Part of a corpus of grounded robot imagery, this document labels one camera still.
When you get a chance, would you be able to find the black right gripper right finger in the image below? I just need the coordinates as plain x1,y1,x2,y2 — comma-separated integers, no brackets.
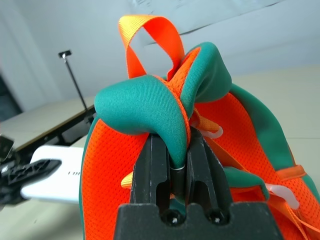
186,127,233,218

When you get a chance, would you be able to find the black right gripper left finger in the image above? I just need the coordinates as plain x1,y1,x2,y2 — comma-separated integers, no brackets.
129,132,174,216

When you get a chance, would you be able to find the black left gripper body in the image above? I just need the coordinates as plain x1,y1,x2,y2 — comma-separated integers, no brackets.
0,159,26,209

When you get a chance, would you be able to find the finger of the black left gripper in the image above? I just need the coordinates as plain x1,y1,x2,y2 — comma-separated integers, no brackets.
4,158,63,188

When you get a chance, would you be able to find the white pencil case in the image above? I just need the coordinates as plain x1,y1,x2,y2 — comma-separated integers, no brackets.
20,145,85,206

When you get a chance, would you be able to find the teal and orange backpack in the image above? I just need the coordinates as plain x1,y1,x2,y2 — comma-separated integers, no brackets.
77,14,320,240

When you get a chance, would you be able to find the thin pole with black clamp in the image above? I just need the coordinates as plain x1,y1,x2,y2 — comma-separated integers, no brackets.
57,49,89,112

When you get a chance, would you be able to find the beige side table black frame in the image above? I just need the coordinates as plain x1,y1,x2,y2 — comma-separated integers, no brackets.
0,96,97,152

